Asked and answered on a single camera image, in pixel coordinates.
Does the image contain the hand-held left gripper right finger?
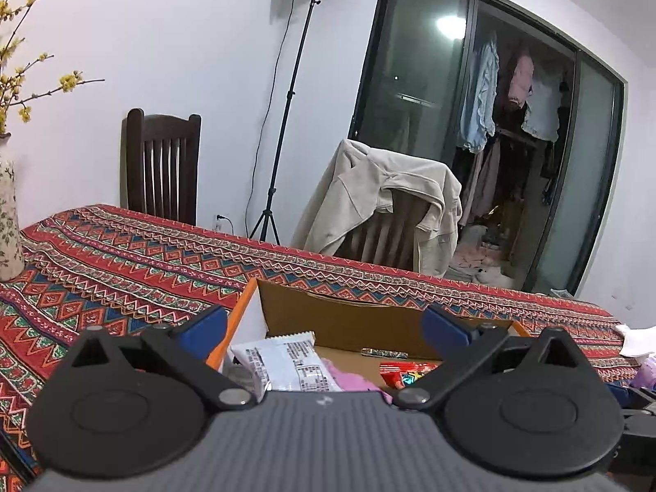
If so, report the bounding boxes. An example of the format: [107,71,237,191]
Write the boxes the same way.
[392,302,591,412]

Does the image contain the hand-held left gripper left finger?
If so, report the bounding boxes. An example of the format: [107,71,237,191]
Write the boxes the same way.
[64,304,257,412]

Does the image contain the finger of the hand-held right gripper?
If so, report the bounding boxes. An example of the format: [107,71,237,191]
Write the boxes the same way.
[607,383,656,414]
[621,412,656,440]

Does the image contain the red snack bag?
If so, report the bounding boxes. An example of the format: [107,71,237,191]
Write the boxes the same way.
[379,360,444,391]

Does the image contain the pink snack packet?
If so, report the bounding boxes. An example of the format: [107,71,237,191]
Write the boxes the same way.
[320,359,393,401]

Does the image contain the red cardboard box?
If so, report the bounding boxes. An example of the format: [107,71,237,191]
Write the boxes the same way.
[207,278,531,405]

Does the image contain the purple tissue pack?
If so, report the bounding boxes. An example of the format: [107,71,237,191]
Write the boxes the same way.
[630,356,656,390]

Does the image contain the white paper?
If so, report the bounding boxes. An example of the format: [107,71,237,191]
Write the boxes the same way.
[615,324,656,358]

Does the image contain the grey white snack packet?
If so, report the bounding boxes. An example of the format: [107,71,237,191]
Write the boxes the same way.
[230,332,343,395]

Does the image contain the brown wooden chair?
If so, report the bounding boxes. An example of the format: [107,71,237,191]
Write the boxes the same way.
[335,195,432,271]

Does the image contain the mauve hanging garment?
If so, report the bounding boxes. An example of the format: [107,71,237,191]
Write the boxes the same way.
[465,138,504,222]

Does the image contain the beige jacket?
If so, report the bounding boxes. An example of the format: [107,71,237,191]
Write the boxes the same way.
[291,138,463,278]

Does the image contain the dark wooden chair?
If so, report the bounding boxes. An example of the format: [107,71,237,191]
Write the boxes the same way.
[120,107,202,226]

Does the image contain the floral ceramic vase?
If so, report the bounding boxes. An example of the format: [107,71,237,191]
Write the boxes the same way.
[0,132,25,282]

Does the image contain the studio light stand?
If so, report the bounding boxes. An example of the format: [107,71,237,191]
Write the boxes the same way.
[249,0,335,245]

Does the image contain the light blue hanging garment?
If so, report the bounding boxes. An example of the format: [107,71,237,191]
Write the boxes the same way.
[458,36,499,153]

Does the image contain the white hanging garment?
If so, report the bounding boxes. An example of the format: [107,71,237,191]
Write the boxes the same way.
[522,69,563,142]

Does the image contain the glass sliding door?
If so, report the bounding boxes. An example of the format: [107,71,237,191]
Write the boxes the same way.
[348,0,629,298]

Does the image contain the pink hanging garment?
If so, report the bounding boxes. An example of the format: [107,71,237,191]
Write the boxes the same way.
[507,51,535,108]

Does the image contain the yellow flower branches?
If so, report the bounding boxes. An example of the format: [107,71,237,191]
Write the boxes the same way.
[0,0,106,134]

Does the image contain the black cable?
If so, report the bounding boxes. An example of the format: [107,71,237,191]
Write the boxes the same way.
[215,0,297,235]

